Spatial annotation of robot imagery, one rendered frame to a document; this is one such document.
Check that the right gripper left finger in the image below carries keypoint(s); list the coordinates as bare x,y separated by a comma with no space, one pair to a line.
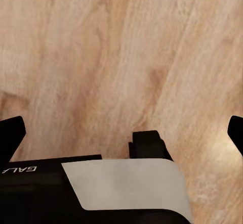
12,132

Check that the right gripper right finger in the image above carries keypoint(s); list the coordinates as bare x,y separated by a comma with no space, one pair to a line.
235,132

